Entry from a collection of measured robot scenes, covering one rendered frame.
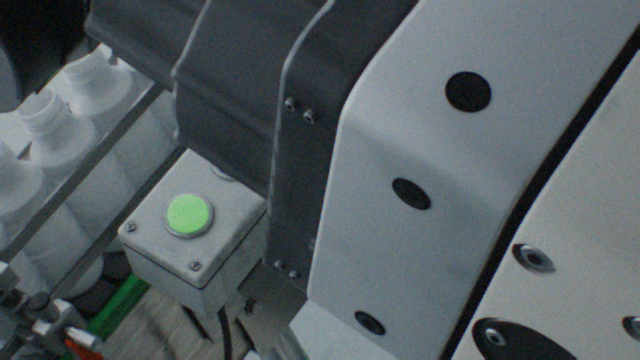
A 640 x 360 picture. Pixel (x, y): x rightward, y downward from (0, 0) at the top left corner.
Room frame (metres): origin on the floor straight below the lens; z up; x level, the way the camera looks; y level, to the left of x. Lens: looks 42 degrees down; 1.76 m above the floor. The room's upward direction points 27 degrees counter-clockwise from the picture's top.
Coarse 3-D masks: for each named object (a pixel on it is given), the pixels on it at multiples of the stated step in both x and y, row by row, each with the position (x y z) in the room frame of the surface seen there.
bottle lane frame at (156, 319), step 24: (120, 288) 0.84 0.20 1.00; (144, 288) 0.84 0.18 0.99; (120, 312) 0.82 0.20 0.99; (144, 312) 0.83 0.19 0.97; (168, 312) 0.84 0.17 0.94; (120, 336) 0.81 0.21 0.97; (144, 336) 0.82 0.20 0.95; (168, 336) 0.83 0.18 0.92; (192, 336) 0.84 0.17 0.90; (240, 336) 0.87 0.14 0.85
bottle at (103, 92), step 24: (72, 72) 0.92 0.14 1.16; (96, 72) 0.92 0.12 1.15; (120, 72) 0.94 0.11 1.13; (72, 96) 0.94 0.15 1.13; (96, 96) 0.92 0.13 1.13; (120, 96) 0.91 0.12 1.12; (96, 120) 0.91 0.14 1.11; (144, 120) 0.92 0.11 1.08; (120, 144) 0.91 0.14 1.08; (144, 144) 0.91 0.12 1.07; (168, 144) 0.93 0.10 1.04; (144, 168) 0.91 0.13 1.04
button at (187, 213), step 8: (176, 200) 0.76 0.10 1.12; (184, 200) 0.76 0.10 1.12; (192, 200) 0.75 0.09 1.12; (200, 200) 0.75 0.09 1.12; (168, 208) 0.75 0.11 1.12; (176, 208) 0.75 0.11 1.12; (184, 208) 0.75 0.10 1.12; (192, 208) 0.75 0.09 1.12; (200, 208) 0.74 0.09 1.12; (168, 216) 0.75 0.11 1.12; (176, 216) 0.74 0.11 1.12; (184, 216) 0.74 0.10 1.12; (192, 216) 0.74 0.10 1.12; (200, 216) 0.74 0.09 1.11; (176, 224) 0.74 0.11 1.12; (184, 224) 0.74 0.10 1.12; (192, 224) 0.73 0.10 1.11; (200, 224) 0.74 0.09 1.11
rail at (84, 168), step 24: (144, 96) 0.91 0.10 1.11; (120, 120) 0.89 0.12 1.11; (96, 144) 0.88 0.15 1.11; (168, 168) 0.90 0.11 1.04; (72, 192) 0.85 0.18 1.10; (144, 192) 0.88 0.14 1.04; (48, 216) 0.84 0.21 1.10; (120, 216) 0.87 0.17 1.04; (24, 240) 0.82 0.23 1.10; (96, 240) 0.85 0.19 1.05
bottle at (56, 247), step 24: (0, 144) 0.87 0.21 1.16; (0, 168) 0.86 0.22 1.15; (24, 168) 0.87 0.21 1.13; (0, 192) 0.86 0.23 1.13; (24, 192) 0.85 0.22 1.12; (48, 192) 0.86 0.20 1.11; (0, 216) 0.85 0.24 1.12; (24, 216) 0.84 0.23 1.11; (72, 216) 0.87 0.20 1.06; (48, 240) 0.84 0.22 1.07; (72, 240) 0.85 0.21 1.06; (48, 264) 0.84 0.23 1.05; (72, 264) 0.85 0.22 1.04; (96, 264) 0.86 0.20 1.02; (72, 288) 0.84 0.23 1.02
